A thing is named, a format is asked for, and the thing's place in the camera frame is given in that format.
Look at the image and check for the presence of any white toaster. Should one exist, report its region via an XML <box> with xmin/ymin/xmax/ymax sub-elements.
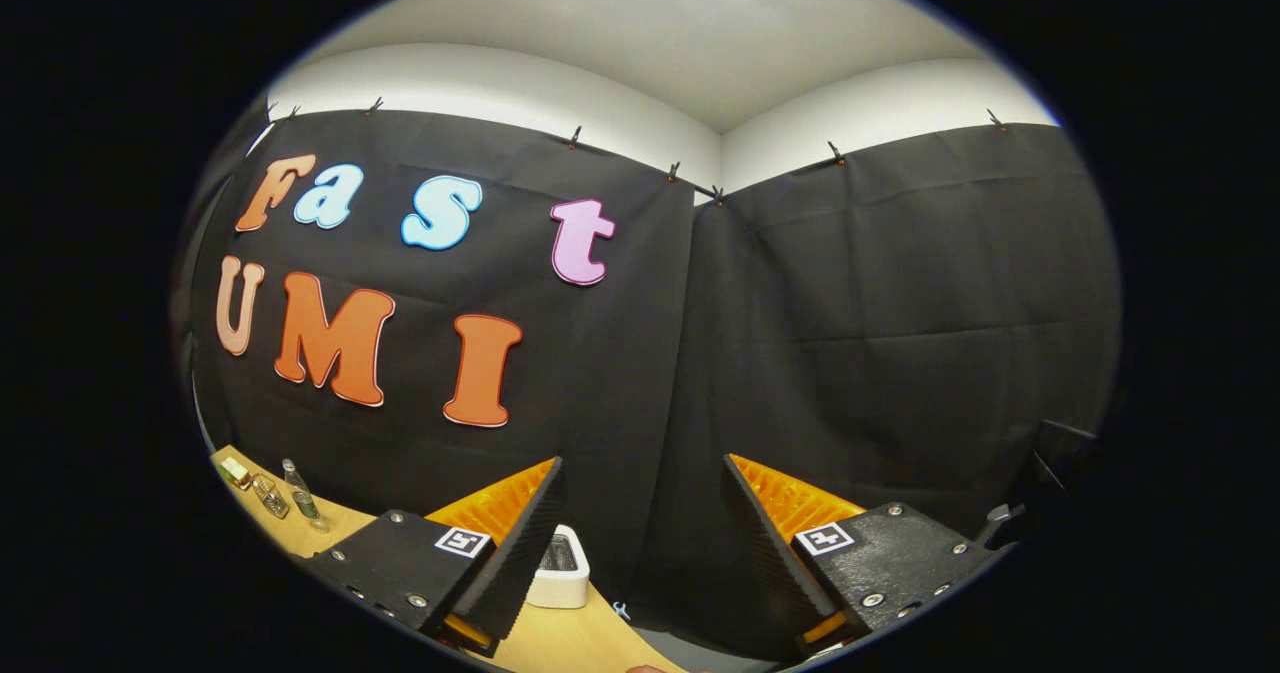
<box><xmin>525</xmin><ymin>525</ymin><xmax>591</xmax><ymax>610</ymax></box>

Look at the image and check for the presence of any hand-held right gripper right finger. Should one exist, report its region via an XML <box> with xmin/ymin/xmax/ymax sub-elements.
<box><xmin>722</xmin><ymin>453</ymin><xmax>1001</xmax><ymax>654</ymax></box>

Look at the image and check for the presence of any clear plastic bottle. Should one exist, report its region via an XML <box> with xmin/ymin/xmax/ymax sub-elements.
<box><xmin>281</xmin><ymin>458</ymin><xmax>329</xmax><ymax>534</ymax></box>

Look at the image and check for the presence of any row of black clips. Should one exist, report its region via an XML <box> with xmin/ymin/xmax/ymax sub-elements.
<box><xmin>262</xmin><ymin>98</ymin><xmax>1006</xmax><ymax>206</ymax></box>

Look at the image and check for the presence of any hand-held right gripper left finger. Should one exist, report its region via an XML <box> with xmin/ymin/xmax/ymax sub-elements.
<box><xmin>300</xmin><ymin>456</ymin><xmax>565</xmax><ymax>657</ymax></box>

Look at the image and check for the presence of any metal wire basket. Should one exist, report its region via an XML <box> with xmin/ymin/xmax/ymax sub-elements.
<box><xmin>250</xmin><ymin>473</ymin><xmax>291</xmax><ymax>520</ymax></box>

